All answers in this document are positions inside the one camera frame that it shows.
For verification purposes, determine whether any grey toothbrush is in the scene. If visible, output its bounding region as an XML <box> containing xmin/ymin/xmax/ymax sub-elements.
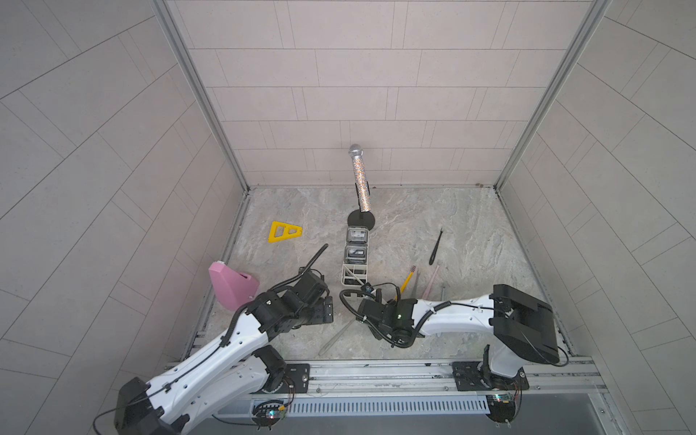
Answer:
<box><xmin>317</xmin><ymin>320</ymin><xmax>356</xmax><ymax>356</ymax></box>

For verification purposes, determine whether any aluminium corner profile left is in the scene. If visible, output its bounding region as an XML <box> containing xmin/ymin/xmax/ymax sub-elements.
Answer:
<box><xmin>152</xmin><ymin>0</ymin><xmax>250</xmax><ymax>197</ymax></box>

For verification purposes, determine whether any aluminium corner profile right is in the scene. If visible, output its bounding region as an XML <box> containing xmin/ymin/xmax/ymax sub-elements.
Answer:
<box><xmin>494</xmin><ymin>0</ymin><xmax>612</xmax><ymax>193</ymax></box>

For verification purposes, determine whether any yellow triangle plastic piece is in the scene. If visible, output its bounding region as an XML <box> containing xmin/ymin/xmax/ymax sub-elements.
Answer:
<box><xmin>268</xmin><ymin>221</ymin><xmax>303</xmax><ymax>244</ymax></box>

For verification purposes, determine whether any glitter silver microphone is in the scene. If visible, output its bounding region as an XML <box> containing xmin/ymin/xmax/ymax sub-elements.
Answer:
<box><xmin>349</xmin><ymin>144</ymin><xmax>372</xmax><ymax>213</ymax></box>

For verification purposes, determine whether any aluminium corner profile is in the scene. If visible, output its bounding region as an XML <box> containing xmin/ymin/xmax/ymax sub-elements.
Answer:
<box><xmin>494</xmin><ymin>0</ymin><xmax>612</xmax><ymax>193</ymax></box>
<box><xmin>152</xmin><ymin>0</ymin><xmax>250</xmax><ymax>197</ymax></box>

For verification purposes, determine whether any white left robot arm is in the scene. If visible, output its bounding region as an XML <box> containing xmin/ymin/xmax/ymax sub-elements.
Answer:
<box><xmin>113</xmin><ymin>268</ymin><xmax>334</xmax><ymax>434</ymax></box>

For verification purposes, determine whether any pink toothbrush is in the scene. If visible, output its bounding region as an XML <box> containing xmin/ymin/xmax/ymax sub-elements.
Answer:
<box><xmin>422</xmin><ymin>265</ymin><xmax>440</xmax><ymax>300</ymax></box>

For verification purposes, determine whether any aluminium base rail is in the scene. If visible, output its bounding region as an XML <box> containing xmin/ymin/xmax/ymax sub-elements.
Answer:
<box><xmin>154</xmin><ymin>355</ymin><xmax>607</xmax><ymax>401</ymax></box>

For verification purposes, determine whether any white vent grille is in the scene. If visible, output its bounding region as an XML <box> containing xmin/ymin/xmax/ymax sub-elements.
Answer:
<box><xmin>188</xmin><ymin>394</ymin><xmax>490</xmax><ymax>418</ymax></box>

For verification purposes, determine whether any black microphone stand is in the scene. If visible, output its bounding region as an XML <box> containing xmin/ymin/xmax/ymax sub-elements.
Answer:
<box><xmin>347</xmin><ymin>183</ymin><xmax>376</xmax><ymax>230</ymax></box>

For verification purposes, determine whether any pink plastic block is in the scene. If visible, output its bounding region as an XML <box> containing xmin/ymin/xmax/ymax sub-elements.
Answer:
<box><xmin>208</xmin><ymin>261</ymin><xmax>259</xmax><ymax>312</ymax></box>

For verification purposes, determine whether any clear square cup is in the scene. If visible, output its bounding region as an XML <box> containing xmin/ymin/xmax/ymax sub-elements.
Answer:
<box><xmin>344</xmin><ymin>246</ymin><xmax>368</xmax><ymax>265</ymax></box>
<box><xmin>346</xmin><ymin>227</ymin><xmax>369</xmax><ymax>246</ymax></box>

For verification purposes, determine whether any yellow toothbrush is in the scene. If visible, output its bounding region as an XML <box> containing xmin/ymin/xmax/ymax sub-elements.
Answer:
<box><xmin>400</xmin><ymin>266</ymin><xmax>418</xmax><ymax>298</ymax></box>

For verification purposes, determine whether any right circuit board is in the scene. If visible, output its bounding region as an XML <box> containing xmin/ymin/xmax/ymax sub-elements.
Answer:
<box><xmin>486</xmin><ymin>393</ymin><xmax>518</xmax><ymax>424</ymax></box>

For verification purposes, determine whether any clear square cup front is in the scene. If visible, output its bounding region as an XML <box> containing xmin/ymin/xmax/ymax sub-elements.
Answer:
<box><xmin>344</xmin><ymin>246</ymin><xmax>368</xmax><ymax>265</ymax></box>

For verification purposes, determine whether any clear square cup rear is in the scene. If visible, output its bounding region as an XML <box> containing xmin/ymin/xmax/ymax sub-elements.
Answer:
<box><xmin>346</xmin><ymin>227</ymin><xmax>369</xmax><ymax>246</ymax></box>

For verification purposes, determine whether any left circuit board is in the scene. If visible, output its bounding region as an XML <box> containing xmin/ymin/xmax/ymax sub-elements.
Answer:
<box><xmin>252</xmin><ymin>400</ymin><xmax>288</xmax><ymax>430</ymax></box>

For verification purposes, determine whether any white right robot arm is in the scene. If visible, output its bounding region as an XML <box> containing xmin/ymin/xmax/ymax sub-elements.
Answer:
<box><xmin>340</xmin><ymin>285</ymin><xmax>562</xmax><ymax>379</ymax></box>

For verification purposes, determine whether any circuit board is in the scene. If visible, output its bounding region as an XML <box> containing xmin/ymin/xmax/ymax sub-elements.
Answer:
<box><xmin>486</xmin><ymin>393</ymin><xmax>518</xmax><ymax>424</ymax></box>
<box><xmin>252</xmin><ymin>400</ymin><xmax>288</xmax><ymax>430</ymax></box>

